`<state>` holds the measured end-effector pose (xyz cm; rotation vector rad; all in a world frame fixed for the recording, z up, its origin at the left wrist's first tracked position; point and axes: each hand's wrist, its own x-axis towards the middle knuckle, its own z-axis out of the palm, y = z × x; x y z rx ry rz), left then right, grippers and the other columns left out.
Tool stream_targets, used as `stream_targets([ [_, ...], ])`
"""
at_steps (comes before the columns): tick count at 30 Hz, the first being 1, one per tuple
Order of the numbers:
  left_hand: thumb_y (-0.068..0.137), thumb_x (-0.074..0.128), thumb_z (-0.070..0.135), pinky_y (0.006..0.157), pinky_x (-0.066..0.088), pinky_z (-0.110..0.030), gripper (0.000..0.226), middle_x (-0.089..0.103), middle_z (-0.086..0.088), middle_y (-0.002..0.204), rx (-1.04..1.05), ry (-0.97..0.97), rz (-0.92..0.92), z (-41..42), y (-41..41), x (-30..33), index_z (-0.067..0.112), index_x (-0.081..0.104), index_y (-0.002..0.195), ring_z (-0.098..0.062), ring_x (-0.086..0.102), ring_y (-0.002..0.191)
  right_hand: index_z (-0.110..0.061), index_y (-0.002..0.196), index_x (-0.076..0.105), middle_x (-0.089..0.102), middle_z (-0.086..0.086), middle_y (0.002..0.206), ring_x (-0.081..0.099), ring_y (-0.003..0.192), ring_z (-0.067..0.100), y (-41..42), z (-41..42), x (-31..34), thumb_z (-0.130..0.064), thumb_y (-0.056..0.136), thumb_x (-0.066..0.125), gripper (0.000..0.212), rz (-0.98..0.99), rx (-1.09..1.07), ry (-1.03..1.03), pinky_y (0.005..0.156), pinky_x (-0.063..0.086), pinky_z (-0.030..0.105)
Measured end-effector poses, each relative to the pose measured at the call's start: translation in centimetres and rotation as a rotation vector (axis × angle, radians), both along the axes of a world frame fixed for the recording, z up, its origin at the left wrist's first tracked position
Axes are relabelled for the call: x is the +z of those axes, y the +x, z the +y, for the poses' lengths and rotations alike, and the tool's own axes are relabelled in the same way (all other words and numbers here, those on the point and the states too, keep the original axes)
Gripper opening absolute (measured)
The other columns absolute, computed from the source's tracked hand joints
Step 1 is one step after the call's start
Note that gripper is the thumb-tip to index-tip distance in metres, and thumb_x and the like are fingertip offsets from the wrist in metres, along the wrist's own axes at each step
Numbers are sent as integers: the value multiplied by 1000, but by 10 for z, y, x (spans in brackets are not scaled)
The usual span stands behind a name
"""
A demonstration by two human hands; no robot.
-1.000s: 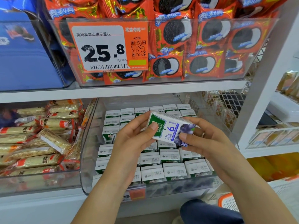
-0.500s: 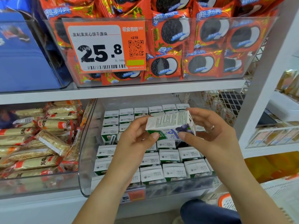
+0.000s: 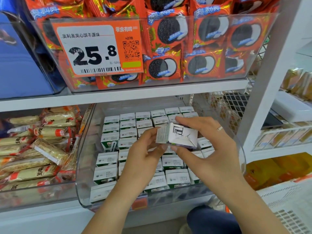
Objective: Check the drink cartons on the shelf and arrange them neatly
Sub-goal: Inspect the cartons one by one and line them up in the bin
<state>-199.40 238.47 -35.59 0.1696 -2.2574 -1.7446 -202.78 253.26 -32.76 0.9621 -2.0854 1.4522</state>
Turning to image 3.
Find person's right hand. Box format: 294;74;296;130
170;115;244;195

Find person's left hand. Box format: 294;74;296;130
118;126;169;198

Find rows of white juice cartons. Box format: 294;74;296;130
89;106;216;203

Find blueberry juice carton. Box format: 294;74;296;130
155;122;200;149

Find person's left forearm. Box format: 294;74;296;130
82;190;149;234

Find person's blue jeans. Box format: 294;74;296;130
186;205;244;234

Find person's right white shoe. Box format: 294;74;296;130
178;223;192;234

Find small orange price tag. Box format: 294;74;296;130
132;195;148;211

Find clear plastic display bin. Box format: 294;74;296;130
75;95;247;210
0;106;91;213

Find yellow orange snack packet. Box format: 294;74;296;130
244;153;312;190

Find white flat box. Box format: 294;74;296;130
272;90;312;122

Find pile of yellow wafer bars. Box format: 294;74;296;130
0;106;83;191

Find stack of red cookie packets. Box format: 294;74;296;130
22;0;283;91

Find large white orange price tag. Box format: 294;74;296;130
51;19;145;77

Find blue cardboard display box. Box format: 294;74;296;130
0;9;66;100

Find white wire mesh divider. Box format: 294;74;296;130
205;91;254;135

